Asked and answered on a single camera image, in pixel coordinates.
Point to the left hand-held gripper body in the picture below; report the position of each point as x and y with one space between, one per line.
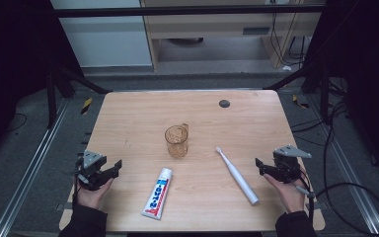
90 164

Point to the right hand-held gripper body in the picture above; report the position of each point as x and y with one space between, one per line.
288 166

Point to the white electric toothbrush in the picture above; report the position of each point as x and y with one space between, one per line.
240 179

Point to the white toothpaste tube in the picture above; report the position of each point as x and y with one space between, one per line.
157 196

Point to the amber transparent cup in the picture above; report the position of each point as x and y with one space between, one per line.
177 144

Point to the person's left hand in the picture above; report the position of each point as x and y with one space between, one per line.
90 197

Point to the person's right hand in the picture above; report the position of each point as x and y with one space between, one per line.
291 196

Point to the grey tape strip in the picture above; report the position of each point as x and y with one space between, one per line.
66 206
319 205

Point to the yellow black striped tape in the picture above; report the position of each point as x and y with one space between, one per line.
300 102
86 106

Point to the grey round table grommet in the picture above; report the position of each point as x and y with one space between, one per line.
224 103

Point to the black metal stand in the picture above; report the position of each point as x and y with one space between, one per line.
324 95
51 102

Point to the small white floor object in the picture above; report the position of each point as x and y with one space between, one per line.
287 68

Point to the white cabinet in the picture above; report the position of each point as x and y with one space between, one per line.
105 42

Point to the light wooden desk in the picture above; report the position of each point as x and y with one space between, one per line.
210 24

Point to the aluminium floor rail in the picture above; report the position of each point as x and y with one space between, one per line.
29 171
348 171

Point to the black horizontal frame bar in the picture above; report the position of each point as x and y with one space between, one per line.
177 11

